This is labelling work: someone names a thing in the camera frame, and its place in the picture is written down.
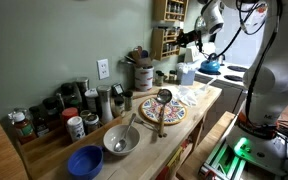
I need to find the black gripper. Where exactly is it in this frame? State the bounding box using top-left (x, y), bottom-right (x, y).
top-left (176, 29), bottom-right (202, 48)

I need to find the small wooden spice rack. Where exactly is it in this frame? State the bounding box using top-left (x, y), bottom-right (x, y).
top-left (150, 27), bottom-right (185, 62)

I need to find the large wooden spice rack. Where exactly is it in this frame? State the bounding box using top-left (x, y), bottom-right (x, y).
top-left (152, 0), bottom-right (189, 23)

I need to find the black cap bottle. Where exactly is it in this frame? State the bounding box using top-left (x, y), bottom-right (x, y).
top-left (60, 83), bottom-right (77, 108)

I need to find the white spice shaker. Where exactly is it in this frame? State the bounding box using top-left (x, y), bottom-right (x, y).
top-left (66, 115), bottom-right (87, 143)

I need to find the dark sauce bottle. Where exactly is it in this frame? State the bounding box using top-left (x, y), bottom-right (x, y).
top-left (28, 105), bottom-right (50, 138)

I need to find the wooden stepped condiment rack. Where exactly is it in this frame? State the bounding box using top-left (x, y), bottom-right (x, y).
top-left (15, 114), bottom-right (123, 180)

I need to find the red sauce bottle white cap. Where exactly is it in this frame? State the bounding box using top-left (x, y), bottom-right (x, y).
top-left (12, 111), bottom-right (38, 145)

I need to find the white tissue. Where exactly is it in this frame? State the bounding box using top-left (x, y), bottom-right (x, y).
top-left (176, 62), bottom-right (190, 73)

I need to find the small black lid jar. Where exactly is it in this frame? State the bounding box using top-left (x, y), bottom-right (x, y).
top-left (168, 69), bottom-right (178, 84)
top-left (157, 71), bottom-right (165, 87)
top-left (154, 69), bottom-right (162, 85)

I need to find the blue utensil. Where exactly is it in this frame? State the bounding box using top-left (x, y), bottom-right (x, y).
top-left (140, 49), bottom-right (150, 60)

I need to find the blue kettle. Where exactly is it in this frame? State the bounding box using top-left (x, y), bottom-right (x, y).
top-left (198, 52), bottom-right (222, 75)

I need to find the blue tissue box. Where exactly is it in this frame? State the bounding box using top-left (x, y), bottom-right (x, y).
top-left (177, 68), bottom-right (197, 86)

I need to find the wooden spoon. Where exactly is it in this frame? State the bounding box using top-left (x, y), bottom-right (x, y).
top-left (131, 45), bottom-right (144, 64)
top-left (143, 54), bottom-right (154, 68)

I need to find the white stove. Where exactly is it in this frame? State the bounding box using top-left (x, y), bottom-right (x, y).
top-left (184, 42), bottom-right (263, 126)

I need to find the white red utensil crock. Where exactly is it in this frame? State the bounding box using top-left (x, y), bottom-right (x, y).
top-left (133, 65), bottom-right (155, 92)

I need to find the crumpled white cloth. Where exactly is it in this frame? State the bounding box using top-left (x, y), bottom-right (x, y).
top-left (174, 84), bottom-right (200, 108)

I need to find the metal utensil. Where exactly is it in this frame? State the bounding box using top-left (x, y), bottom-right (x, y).
top-left (118, 55), bottom-right (136, 66)

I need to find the colourful patterned plate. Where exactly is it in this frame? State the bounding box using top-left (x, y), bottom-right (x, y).
top-left (139, 96), bottom-right (188, 126)

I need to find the small steel cup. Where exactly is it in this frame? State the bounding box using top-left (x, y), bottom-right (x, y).
top-left (123, 90), bottom-right (134, 112)

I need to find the small black timer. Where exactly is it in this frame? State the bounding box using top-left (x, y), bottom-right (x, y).
top-left (111, 83), bottom-right (125, 98)

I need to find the small seasoning jar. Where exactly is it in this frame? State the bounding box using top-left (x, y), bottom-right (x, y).
top-left (113, 96), bottom-right (126, 118)

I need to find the metal fork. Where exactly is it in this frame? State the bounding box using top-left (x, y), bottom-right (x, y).
top-left (133, 118), bottom-right (160, 133)

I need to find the steel pepper mill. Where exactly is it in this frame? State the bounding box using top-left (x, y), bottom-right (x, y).
top-left (96, 85), bottom-right (114, 125)

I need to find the white canister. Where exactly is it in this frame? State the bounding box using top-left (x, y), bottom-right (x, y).
top-left (84, 88), bottom-right (99, 114)

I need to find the white bowl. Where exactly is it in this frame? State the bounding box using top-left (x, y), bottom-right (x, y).
top-left (103, 124), bottom-right (141, 157)

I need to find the tall steel canister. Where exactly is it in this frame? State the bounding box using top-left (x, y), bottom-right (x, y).
top-left (75, 77), bottom-right (90, 108)

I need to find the wooden platform board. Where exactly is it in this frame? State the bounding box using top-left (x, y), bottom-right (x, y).
top-left (176, 111), bottom-right (237, 180)

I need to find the small glass jar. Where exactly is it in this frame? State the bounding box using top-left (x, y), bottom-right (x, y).
top-left (79, 109), bottom-right (92, 120)

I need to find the metal spoon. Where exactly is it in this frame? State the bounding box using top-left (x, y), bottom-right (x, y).
top-left (113, 113), bottom-right (137, 153)

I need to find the small silver lid jar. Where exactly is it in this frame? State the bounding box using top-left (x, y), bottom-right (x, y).
top-left (83, 114), bottom-right (102, 135)

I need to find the yellow red package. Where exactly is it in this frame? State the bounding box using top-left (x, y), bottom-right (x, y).
top-left (155, 138), bottom-right (193, 180)

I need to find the red lid jar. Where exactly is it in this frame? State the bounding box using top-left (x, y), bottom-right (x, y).
top-left (61, 107), bottom-right (80, 126)

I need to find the dark jar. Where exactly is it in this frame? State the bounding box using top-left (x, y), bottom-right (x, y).
top-left (42, 97), bottom-right (60, 123)

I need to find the blue bowl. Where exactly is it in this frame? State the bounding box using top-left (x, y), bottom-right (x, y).
top-left (67, 145), bottom-right (104, 180)

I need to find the clear glass jar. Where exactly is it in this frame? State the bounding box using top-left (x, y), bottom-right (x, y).
top-left (7, 108), bottom-right (30, 126)

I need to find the wooden handled metal ladle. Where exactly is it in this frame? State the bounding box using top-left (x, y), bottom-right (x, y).
top-left (155, 88), bottom-right (173, 138)

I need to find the white wall outlet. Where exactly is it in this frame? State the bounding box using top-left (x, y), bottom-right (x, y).
top-left (96, 58), bottom-right (111, 81)

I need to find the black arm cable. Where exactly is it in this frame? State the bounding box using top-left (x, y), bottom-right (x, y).
top-left (197, 0), bottom-right (283, 126)

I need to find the aluminium base frame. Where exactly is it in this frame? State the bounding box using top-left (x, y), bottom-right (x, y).
top-left (198, 131), bottom-right (252, 180)

